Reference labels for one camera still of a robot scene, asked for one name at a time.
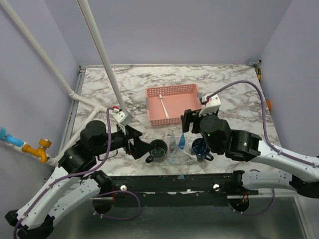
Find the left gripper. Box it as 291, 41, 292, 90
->
94, 123, 155, 159

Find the dark green mug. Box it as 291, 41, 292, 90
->
146, 139, 168, 163

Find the dark blue mug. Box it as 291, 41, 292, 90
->
191, 138, 214, 161

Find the white toothpaste tube red cap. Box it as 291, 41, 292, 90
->
168, 131, 176, 152

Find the pink perforated plastic basket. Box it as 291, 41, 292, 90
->
145, 84, 202, 126

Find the white toothbrush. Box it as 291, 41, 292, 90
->
159, 94, 169, 119
178, 148, 197, 160

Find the light blue toothbrush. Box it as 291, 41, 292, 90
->
168, 146, 184, 164

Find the blue toothpaste tube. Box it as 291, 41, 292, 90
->
178, 133, 186, 149

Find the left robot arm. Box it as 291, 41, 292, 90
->
5, 120, 153, 239

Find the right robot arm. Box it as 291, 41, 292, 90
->
181, 110, 319, 198

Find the orange clip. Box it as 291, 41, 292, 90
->
266, 100, 271, 111

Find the yellow black tool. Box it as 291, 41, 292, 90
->
257, 67, 261, 81

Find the yellow brass tap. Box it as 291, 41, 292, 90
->
22, 138, 52, 163

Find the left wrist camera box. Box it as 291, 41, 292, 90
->
111, 108, 133, 134

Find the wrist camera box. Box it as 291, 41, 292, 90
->
111, 108, 133, 134
199, 94, 221, 116

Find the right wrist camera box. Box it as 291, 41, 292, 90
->
199, 94, 221, 116

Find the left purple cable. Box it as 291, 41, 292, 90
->
12, 106, 142, 239

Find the purple cable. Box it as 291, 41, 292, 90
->
12, 106, 142, 239
203, 81, 319, 217

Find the white pvc pipe frame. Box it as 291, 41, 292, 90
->
0, 0, 127, 167

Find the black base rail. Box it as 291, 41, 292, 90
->
82, 169, 259, 207

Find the silver corner bracket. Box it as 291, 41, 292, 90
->
249, 60, 262, 67

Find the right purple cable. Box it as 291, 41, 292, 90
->
203, 81, 319, 217

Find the blue hose connector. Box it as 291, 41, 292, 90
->
0, 127, 24, 147

